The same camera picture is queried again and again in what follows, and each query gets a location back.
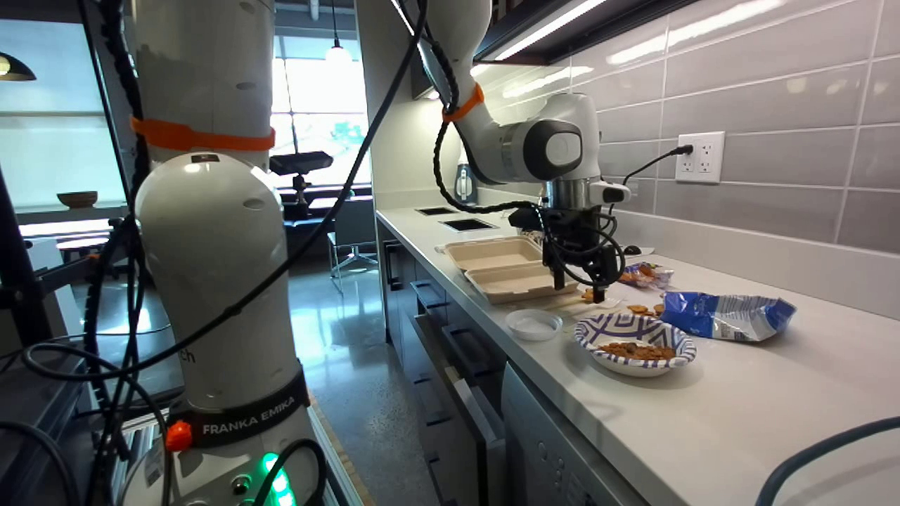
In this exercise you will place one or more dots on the small white round lid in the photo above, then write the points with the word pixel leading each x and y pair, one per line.
pixel 533 325

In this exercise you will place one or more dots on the white pendant lamp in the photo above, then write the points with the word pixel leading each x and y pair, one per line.
pixel 339 50

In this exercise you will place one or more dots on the grey chair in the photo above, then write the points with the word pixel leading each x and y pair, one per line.
pixel 356 229

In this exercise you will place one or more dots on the white wall outlet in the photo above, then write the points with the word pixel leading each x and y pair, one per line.
pixel 702 157

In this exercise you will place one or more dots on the blue snack bag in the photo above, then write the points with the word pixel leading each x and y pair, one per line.
pixel 733 316

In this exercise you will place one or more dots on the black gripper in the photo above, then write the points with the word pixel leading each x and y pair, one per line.
pixel 575 229

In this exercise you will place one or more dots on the beige clamshell food container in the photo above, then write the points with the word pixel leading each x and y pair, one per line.
pixel 501 267

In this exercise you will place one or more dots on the black measuring scoop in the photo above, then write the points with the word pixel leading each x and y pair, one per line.
pixel 630 247

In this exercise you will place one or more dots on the stainless dishwasher front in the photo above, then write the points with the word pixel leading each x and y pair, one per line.
pixel 551 451

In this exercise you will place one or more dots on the dark bowl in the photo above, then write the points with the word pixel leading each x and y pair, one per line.
pixel 76 197

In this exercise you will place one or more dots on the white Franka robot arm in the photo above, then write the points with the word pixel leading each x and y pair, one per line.
pixel 212 254

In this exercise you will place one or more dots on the clear glass bottle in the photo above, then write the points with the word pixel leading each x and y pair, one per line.
pixel 465 185

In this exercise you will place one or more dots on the orange snack packet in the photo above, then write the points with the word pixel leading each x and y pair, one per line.
pixel 644 277

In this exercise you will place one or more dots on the blue patterned bowl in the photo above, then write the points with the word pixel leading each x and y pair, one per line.
pixel 634 326

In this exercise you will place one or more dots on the black camera on tripod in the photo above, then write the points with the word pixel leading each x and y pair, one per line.
pixel 298 163

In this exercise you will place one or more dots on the cabinet light strip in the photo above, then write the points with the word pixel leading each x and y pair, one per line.
pixel 548 28

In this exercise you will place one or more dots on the brown snack pile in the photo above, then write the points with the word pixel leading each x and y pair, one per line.
pixel 636 348

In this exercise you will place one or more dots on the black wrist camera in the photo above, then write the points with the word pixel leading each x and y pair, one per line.
pixel 526 216

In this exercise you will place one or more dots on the brown cookie snack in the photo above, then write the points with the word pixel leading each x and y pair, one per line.
pixel 592 295

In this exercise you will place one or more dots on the small brown cookie piece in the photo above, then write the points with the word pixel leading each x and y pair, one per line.
pixel 640 309
pixel 655 306

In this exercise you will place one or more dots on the dark dome lamp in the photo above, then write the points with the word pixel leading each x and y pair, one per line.
pixel 15 69

